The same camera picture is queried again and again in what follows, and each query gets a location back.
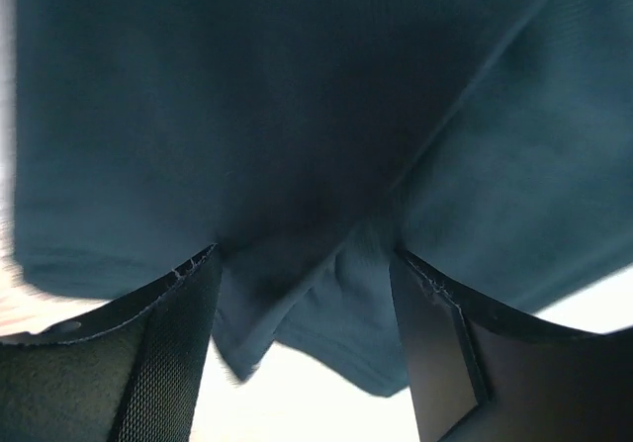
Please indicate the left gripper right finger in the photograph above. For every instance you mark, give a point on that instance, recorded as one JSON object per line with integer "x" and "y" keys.
{"x": 481, "y": 371}

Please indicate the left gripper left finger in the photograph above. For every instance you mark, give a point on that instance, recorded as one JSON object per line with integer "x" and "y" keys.
{"x": 130, "y": 370}

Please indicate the black t shirt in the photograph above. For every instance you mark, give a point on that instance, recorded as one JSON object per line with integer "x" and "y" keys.
{"x": 308, "y": 139}

